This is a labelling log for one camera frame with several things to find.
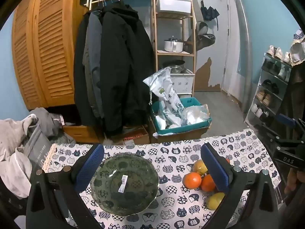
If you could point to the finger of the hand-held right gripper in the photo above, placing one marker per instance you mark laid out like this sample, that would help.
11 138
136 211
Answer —
284 140
284 119

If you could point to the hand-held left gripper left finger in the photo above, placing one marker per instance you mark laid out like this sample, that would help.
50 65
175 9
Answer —
91 164

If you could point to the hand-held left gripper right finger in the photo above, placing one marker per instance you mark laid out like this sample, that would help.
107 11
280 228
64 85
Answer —
214 169

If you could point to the red apple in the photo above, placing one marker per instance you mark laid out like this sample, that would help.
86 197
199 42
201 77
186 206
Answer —
227 160

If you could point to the orange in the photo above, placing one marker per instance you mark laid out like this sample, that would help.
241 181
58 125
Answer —
192 180
207 184

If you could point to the green glass bowl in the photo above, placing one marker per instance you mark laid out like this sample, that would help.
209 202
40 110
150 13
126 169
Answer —
133 171

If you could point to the person's right hand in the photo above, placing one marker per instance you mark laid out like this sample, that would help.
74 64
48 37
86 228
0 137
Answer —
292 183

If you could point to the shoe rack with shoes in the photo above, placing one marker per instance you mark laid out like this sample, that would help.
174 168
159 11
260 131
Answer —
268 97

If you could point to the white shoe rack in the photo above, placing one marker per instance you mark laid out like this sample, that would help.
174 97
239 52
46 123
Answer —
271 93

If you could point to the dark brown coat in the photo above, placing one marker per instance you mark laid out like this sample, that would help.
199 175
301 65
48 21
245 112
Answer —
295 90

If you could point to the wooden drawer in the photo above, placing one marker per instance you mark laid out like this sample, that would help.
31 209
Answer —
81 132

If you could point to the cat print tablecloth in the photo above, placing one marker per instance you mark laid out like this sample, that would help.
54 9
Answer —
171 152

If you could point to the brown cardboard box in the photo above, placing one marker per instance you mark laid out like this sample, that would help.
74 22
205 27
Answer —
181 137

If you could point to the teal plastic crate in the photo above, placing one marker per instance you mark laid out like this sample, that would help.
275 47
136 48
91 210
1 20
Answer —
190 127

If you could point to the flat cardboard box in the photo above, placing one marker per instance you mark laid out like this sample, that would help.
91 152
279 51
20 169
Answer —
134 137

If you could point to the clear plastic bag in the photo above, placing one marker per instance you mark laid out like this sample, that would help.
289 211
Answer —
194 114

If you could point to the grey sweatshirt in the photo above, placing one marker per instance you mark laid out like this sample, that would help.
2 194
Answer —
46 119

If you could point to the pale crumpled cloth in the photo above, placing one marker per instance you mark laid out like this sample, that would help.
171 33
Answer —
297 50

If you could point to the metal pipe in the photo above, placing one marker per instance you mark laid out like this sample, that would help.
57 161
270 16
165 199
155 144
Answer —
245 52

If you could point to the grey door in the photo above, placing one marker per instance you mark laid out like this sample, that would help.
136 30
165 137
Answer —
214 64

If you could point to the white patterned basket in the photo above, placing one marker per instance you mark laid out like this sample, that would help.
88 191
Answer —
183 83

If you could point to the white rice bag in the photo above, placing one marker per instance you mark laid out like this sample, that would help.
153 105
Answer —
164 93

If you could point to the black hooded coat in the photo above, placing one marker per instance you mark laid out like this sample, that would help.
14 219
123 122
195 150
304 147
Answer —
124 64

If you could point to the steel pot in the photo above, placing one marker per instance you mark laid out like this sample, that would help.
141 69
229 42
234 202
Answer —
175 66

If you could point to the grey jacket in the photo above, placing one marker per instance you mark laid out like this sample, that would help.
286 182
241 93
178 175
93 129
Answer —
93 52

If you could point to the olive hanging bag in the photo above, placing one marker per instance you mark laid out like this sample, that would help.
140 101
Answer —
205 39

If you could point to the wooden louvered wardrobe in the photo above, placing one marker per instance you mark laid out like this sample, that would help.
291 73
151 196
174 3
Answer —
45 52

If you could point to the white pot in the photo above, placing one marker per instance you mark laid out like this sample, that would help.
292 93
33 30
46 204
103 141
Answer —
173 45

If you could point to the dark blue umbrella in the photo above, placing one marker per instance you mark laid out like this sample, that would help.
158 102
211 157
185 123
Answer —
209 12

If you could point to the wooden shelf rack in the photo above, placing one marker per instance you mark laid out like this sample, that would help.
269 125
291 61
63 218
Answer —
156 40

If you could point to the white storage bin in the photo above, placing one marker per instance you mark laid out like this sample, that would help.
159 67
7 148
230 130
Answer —
175 4

